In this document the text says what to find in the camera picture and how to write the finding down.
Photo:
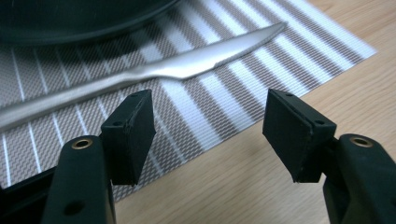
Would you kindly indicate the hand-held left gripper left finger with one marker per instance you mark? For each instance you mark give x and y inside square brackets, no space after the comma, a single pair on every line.
[124,140]

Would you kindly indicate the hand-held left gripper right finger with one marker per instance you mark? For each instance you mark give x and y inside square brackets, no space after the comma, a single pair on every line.
[299,140]

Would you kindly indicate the silver table knife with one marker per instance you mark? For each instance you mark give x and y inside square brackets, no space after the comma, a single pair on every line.
[174,67]

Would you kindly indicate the striped woven placemat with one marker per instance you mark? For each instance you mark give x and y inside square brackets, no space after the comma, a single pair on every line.
[199,102]

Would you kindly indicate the black round plate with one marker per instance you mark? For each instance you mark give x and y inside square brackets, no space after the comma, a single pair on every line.
[74,18]

